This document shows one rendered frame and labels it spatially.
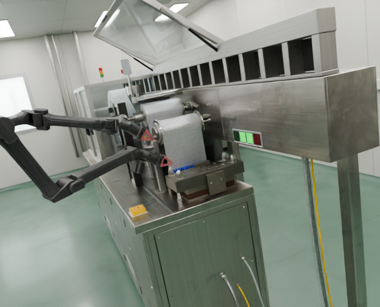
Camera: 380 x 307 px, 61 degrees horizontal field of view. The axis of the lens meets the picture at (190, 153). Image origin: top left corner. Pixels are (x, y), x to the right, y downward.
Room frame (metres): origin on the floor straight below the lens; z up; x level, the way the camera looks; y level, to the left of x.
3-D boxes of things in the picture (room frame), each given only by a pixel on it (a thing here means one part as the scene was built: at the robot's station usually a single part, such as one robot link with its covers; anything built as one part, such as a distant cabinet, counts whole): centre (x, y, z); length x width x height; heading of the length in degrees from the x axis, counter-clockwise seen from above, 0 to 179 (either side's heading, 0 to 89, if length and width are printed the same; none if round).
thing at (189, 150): (1.78, 0.02, 1.11); 0.23 x 0.01 x 0.18; 111
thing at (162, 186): (1.81, 0.21, 1.05); 0.06 x 0.05 x 0.31; 111
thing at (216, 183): (1.60, -0.11, 0.96); 0.10 x 0.03 x 0.11; 111
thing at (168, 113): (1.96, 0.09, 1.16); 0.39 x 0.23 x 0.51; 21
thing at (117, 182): (2.68, 0.46, 0.88); 2.52 x 0.66 x 0.04; 21
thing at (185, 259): (2.68, 0.45, 0.43); 2.52 x 0.64 x 0.86; 21
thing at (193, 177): (1.68, -0.06, 1.00); 0.40 x 0.16 x 0.06; 111
